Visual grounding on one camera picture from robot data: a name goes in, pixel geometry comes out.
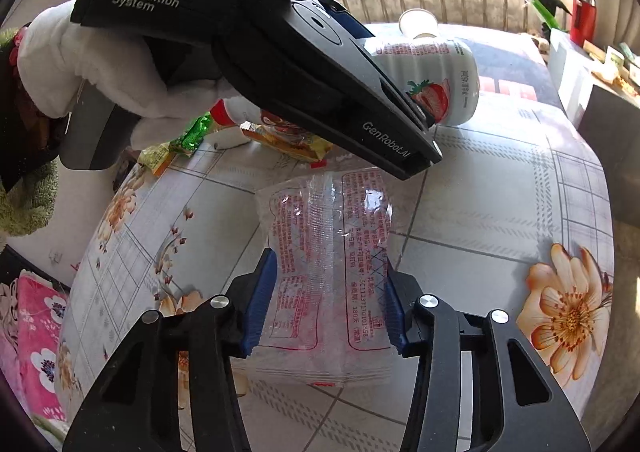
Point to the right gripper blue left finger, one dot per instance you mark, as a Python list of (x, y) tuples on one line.
[(133, 403)]

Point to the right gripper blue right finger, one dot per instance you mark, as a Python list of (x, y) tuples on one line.
[(517, 404)]

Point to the clear red-printed plastic bag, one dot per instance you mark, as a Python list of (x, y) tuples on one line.
[(325, 324)]

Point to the white strawberry drink bottle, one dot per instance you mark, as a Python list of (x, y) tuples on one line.
[(440, 75)]

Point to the left white gloved hand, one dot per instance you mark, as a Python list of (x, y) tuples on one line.
[(56, 55)]

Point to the yellow orange snack wrapper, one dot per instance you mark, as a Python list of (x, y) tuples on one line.
[(287, 138)]

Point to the white paper cup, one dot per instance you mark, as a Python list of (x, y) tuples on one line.
[(418, 23)]

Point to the yellow green snack packet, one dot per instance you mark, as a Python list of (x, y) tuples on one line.
[(157, 158)]

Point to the floral tablecloth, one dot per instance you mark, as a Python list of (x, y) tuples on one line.
[(516, 217)]

